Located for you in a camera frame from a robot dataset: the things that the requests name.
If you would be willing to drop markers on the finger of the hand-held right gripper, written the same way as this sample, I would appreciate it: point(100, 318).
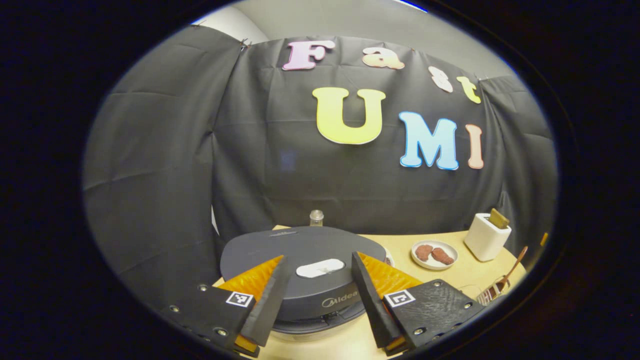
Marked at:
point(544, 239)

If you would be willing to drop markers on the black backdrop cloth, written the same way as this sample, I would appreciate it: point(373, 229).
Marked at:
point(175, 150)

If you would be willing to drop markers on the small clear glass bottle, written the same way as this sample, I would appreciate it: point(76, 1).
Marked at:
point(316, 218)

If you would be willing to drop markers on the brown wooden spoon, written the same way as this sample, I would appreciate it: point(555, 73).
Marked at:
point(512, 267)

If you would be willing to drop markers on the red meat piece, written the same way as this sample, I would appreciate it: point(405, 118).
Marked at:
point(424, 252)
point(442, 256)

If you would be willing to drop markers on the white round plate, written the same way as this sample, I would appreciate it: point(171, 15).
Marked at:
point(447, 247)

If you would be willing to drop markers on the brown toast slice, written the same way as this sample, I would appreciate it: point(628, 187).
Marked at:
point(499, 218)

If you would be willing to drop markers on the white divided bean dish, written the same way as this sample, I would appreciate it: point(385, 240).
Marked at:
point(389, 259)

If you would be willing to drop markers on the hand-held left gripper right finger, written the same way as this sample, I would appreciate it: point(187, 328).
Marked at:
point(370, 300)

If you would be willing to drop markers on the dark grey rice cooker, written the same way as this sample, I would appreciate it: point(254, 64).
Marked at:
point(300, 245)

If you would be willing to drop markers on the white toaster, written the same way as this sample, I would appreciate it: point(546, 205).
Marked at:
point(485, 242)

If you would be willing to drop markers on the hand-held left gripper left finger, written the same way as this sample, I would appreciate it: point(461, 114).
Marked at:
point(270, 305)

